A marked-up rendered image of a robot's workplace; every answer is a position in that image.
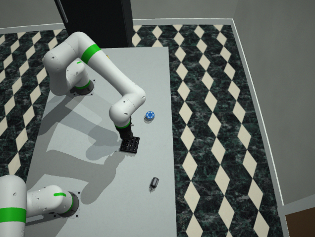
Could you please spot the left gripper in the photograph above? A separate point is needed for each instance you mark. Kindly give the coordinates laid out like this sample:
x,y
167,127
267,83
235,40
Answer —
x,y
126,133

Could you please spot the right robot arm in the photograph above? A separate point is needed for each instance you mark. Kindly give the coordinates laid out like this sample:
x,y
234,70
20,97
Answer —
x,y
16,204

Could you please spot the black knob panel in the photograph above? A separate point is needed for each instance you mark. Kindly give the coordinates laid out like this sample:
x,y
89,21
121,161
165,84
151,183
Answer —
x,y
130,145

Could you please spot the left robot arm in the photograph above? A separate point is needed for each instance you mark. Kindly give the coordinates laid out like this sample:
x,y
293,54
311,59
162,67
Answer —
x,y
69,75

